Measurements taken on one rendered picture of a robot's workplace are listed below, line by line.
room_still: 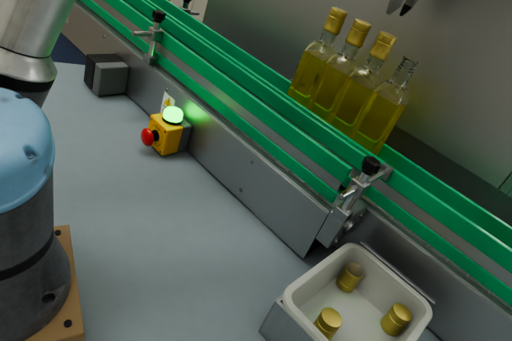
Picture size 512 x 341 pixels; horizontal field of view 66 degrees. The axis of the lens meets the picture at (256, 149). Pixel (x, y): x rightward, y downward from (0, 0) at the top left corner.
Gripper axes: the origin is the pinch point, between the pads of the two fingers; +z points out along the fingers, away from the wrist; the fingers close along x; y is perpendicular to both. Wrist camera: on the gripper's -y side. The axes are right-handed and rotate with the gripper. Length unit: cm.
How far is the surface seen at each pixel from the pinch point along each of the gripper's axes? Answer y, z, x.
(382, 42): -0.1, 6.0, 1.7
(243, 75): 24.4, 25.1, 6.1
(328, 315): -22, 39, 27
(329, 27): 11.3, 8.0, 1.3
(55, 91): 59, 46, 31
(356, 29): 5.6, 6.0, 1.5
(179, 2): 260, 87, -167
